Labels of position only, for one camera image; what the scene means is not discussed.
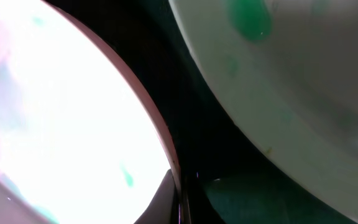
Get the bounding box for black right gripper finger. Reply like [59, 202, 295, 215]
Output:
[135, 170, 179, 224]

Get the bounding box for white plate with stain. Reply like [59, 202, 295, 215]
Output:
[0, 1, 181, 223]

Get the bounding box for round black serving tray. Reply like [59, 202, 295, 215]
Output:
[48, 0, 349, 224]

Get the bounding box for mint green plate rear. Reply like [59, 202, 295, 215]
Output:
[170, 0, 358, 222]

